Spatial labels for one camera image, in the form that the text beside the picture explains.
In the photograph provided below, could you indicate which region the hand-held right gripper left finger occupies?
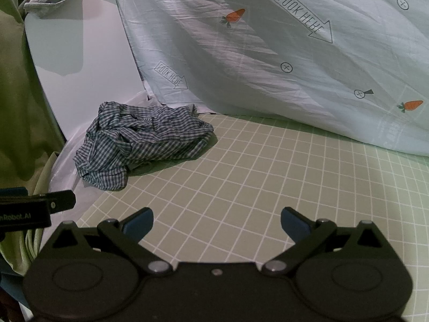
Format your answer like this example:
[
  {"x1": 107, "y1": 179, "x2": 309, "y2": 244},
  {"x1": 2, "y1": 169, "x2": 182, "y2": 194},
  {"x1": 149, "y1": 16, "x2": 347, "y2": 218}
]
[{"x1": 50, "y1": 207, "x2": 172, "y2": 276}]

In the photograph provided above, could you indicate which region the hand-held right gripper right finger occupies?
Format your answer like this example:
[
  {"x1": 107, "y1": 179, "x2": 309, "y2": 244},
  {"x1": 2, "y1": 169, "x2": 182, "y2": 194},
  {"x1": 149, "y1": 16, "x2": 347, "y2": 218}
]
[{"x1": 262, "y1": 207, "x2": 387, "y2": 276}]

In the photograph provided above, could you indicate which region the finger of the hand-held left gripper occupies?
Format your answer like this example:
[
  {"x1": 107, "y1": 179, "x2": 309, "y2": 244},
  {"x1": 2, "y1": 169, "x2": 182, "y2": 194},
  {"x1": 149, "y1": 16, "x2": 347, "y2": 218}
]
[{"x1": 28, "y1": 190, "x2": 76, "y2": 214}]

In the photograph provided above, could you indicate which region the blue plaid shirt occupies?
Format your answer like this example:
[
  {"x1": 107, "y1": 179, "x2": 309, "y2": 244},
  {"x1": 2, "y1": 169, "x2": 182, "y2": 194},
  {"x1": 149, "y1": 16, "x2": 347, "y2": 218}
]
[{"x1": 74, "y1": 101, "x2": 215, "y2": 192}]

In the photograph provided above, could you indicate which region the green cloth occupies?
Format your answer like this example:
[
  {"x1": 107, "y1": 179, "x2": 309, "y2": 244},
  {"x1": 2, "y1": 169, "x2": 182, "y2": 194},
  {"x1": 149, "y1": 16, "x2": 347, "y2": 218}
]
[{"x1": 0, "y1": 0, "x2": 84, "y2": 269}]

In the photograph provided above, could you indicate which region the white rounded board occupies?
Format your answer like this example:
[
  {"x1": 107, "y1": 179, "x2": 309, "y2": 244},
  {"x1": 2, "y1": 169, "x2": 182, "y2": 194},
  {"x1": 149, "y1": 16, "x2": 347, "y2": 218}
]
[{"x1": 24, "y1": 0, "x2": 149, "y2": 141}]

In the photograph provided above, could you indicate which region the carrot print quilt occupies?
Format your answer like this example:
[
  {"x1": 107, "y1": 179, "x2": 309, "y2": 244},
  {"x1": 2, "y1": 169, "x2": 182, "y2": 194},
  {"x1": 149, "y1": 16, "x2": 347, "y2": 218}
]
[{"x1": 114, "y1": 0, "x2": 429, "y2": 157}]

